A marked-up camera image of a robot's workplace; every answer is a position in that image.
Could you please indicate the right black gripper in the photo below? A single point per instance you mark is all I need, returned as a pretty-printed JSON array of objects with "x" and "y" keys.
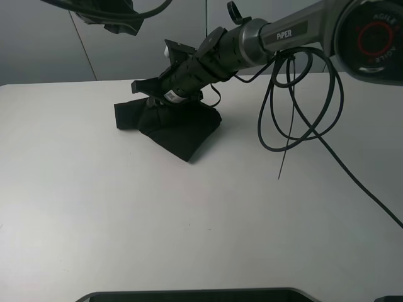
[{"x": 174, "y": 87}]

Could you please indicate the black printed t-shirt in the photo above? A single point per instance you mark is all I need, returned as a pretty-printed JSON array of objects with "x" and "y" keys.
[{"x": 180, "y": 130}]

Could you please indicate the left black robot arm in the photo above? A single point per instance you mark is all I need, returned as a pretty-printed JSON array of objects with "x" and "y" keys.
[{"x": 115, "y": 16}]

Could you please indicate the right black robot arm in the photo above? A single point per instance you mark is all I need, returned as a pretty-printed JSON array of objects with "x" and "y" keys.
[{"x": 365, "y": 36}]

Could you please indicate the black robot base front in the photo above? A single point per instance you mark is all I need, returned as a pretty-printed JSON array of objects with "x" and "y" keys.
[{"x": 258, "y": 294}]

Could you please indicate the dark object bottom right corner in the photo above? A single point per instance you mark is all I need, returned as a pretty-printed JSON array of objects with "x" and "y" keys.
[{"x": 390, "y": 298}]

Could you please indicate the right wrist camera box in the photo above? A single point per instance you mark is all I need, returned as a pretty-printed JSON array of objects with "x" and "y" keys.
[{"x": 177, "y": 53}]

